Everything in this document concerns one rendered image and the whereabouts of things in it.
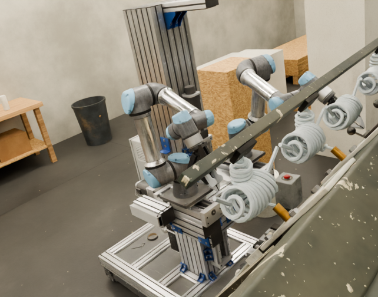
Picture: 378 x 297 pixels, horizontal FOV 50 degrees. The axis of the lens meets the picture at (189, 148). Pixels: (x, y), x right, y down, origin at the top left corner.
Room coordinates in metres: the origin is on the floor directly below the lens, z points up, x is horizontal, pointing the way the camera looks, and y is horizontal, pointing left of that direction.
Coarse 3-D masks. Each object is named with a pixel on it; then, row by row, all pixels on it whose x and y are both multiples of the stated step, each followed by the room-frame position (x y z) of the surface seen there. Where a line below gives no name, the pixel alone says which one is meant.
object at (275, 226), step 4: (276, 224) 1.93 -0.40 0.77; (272, 228) 1.90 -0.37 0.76; (276, 228) 1.89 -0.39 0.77; (268, 232) 1.87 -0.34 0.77; (264, 236) 1.84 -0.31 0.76; (260, 240) 1.82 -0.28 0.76; (264, 240) 1.80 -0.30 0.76; (256, 244) 1.79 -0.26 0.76; (260, 244) 1.78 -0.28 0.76; (252, 248) 1.76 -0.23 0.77; (248, 252) 1.73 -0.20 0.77; (252, 252) 1.73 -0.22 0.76; (244, 264) 1.62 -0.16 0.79; (240, 268) 1.60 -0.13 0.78; (236, 272) 1.63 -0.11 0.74
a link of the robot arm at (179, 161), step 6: (168, 156) 2.02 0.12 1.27; (174, 156) 2.01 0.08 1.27; (180, 156) 2.00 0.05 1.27; (186, 156) 2.00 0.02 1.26; (168, 162) 1.98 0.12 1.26; (174, 162) 1.97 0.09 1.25; (180, 162) 1.96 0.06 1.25; (186, 162) 1.97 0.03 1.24; (174, 168) 1.95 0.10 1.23; (180, 168) 1.96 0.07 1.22; (186, 168) 1.97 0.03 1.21; (174, 174) 1.93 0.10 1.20; (180, 174) 1.95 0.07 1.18; (174, 180) 1.99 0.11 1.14
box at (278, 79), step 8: (232, 56) 5.76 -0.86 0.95; (240, 56) 5.65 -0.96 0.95; (248, 56) 5.55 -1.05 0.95; (256, 56) 5.45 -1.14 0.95; (272, 56) 5.39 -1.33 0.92; (280, 56) 5.51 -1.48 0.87; (280, 64) 5.50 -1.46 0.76; (280, 72) 5.48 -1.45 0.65; (272, 80) 5.35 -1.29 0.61; (280, 80) 5.47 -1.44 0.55; (280, 88) 5.46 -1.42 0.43
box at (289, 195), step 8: (280, 176) 2.17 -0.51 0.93; (296, 176) 2.13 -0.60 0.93; (280, 184) 2.10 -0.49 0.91; (288, 184) 2.06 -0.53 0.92; (296, 184) 2.09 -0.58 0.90; (280, 192) 2.10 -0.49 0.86; (288, 192) 2.07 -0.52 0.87; (296, 192) 2.08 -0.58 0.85; (280, 200) 2.11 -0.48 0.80; (288, 200) 2.07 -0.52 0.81; (296, 200) 2.08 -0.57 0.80; (288, 208) 2.07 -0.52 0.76
